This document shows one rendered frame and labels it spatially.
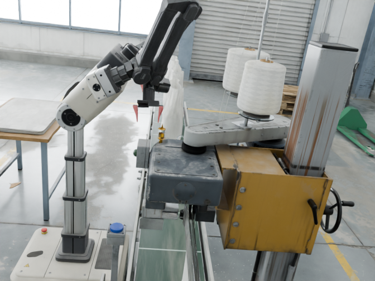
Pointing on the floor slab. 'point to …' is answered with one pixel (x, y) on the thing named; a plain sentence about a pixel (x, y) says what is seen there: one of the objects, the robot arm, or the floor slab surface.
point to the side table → (41, 159)
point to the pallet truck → (355, 123)
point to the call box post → (114, 262)
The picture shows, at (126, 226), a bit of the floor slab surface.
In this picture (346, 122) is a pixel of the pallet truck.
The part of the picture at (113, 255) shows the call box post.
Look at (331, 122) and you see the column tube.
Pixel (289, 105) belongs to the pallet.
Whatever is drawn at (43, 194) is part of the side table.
